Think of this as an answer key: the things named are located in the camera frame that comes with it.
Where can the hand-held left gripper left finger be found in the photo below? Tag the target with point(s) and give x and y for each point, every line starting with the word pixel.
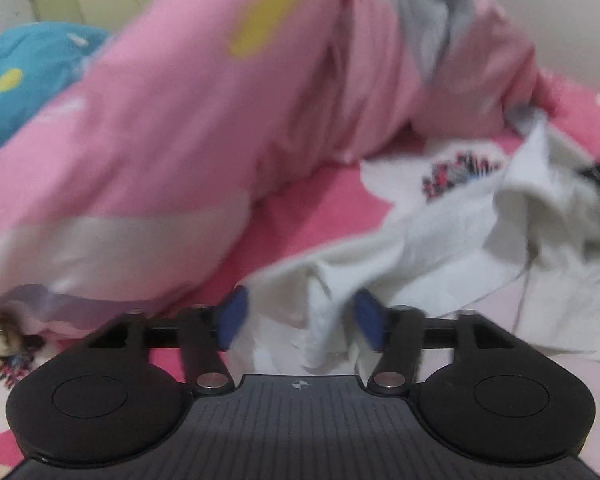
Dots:
pixel 232 316

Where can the pink floral bed sheet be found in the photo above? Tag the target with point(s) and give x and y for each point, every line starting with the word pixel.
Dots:
pixel 305 215

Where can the pink carrot print quilt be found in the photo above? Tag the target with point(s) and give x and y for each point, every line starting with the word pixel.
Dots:
pixel 180 125

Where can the white shirt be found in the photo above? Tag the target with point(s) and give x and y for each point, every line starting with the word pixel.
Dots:
pixel 430 252

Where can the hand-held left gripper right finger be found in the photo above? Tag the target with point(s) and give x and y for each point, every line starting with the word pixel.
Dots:
pixel 367 316

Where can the blue fleece blanket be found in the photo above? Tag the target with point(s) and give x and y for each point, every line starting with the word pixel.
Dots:
pixel 25 75

